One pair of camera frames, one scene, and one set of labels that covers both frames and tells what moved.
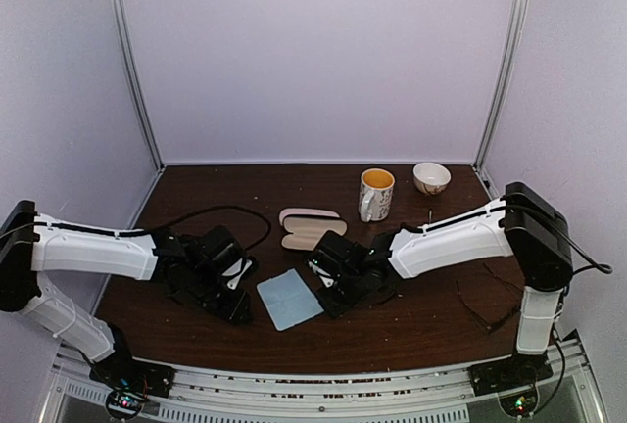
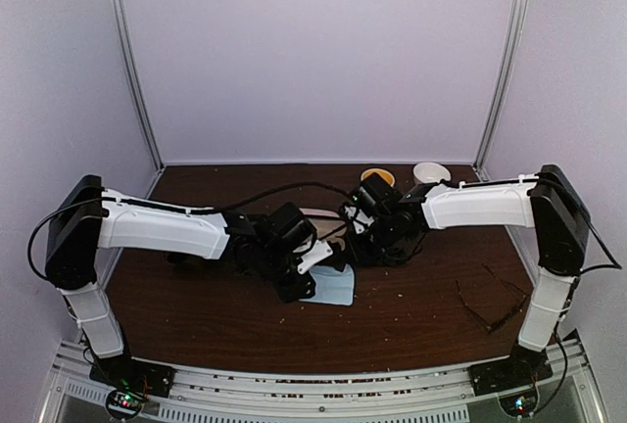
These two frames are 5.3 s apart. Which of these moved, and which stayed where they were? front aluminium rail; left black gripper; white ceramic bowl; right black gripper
Moved: left black gripper; right black gripper
Stayed: front aluminium rail; white ceramic bowl
